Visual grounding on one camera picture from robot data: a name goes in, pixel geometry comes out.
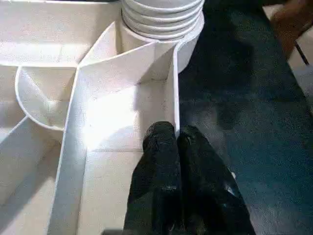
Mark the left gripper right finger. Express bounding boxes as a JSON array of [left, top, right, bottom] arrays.
[[178, 125, 255, 235]]

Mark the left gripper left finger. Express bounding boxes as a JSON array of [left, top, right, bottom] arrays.
[[122, 122, 182, 235]]

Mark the white plastic table top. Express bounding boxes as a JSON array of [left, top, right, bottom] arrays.
[[0, 0, 206, 235]]

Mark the white plastic table leg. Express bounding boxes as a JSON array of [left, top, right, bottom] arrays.
[[120, 0, 206, 41]]

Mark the black work mat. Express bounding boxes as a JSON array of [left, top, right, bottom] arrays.
[[177, 0, 313, 235]]

